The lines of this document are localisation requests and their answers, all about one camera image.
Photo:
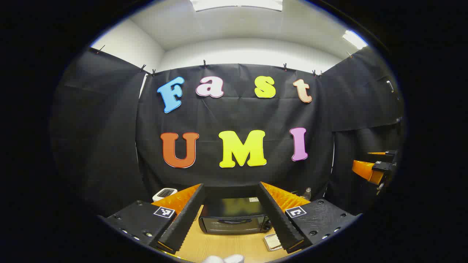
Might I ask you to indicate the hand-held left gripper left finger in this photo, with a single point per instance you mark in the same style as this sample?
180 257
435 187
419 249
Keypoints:
184 219

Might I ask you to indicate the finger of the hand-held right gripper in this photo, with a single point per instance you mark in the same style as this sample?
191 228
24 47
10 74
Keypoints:
363 171
380 153

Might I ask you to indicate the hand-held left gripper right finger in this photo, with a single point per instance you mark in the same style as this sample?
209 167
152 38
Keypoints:
279 219

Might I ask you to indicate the black electric oven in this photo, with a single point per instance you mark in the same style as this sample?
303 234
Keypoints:
234 219

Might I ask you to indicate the white rectangular tray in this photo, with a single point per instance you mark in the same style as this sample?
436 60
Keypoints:
271 241

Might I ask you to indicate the white toaster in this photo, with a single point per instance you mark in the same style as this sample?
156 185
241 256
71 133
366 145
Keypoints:
164 193

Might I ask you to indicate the clear plastic water bottle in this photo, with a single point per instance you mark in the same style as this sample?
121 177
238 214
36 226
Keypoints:
307 193

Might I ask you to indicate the black backdrop cloth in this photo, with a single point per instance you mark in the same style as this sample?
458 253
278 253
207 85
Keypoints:
237 117

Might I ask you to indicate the small ceiling light panel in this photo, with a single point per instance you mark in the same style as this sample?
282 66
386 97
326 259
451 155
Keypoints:
354 39

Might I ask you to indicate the large ceiling light panel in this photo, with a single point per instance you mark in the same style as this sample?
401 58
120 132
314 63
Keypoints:
237 3

